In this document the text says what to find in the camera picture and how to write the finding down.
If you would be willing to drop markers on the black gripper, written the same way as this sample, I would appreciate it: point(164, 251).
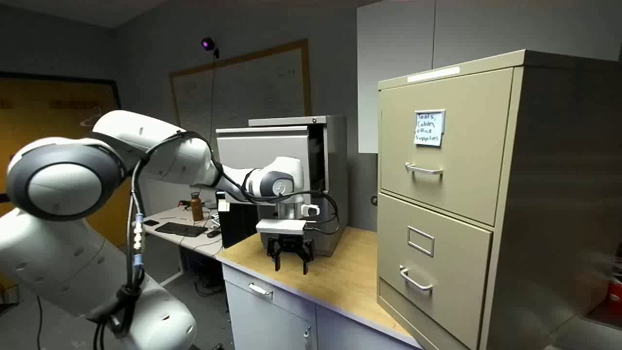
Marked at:
point(289, 241)

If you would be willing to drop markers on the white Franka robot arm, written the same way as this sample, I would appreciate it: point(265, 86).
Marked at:
point(59, 187)

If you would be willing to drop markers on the grey counter base cabinet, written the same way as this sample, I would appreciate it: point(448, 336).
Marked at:
point(273, 313)

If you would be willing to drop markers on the grey metal filing cabinet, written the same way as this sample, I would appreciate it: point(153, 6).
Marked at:
point(332, 167)

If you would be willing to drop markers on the beige drawer with label holder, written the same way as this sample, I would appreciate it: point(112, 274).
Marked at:
point(448, 284)

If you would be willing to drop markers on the beige drawer with paper note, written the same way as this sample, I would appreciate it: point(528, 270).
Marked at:
point(468, 187)

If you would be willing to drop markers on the beige metal filing cabinet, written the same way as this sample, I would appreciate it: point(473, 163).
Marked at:
point(551, 206)

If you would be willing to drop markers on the black box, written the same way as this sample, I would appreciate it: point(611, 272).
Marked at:
point(238, 224)

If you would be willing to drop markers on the light desk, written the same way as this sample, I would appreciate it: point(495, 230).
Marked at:
point(195, 243)

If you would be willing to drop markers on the brown bottle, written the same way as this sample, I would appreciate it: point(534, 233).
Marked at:
point(197, 206)

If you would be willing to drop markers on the black keyboard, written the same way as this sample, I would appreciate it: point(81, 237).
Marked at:
point(182, 228)

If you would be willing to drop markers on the wood framed whiteboard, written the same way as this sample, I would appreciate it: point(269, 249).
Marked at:
point(260, 90)

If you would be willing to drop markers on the white handwritten paper note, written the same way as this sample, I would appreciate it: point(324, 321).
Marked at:
point(431, 126)

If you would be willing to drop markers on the orange cork board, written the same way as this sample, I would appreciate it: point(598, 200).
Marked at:
point(46, 109)

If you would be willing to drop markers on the red object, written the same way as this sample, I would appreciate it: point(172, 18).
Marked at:
point(615, 294)

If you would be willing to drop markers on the white wrist camera block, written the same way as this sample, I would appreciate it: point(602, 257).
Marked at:
point(281, 226)

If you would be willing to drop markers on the purple lit camera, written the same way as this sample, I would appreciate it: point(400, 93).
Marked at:
point(209, 45)

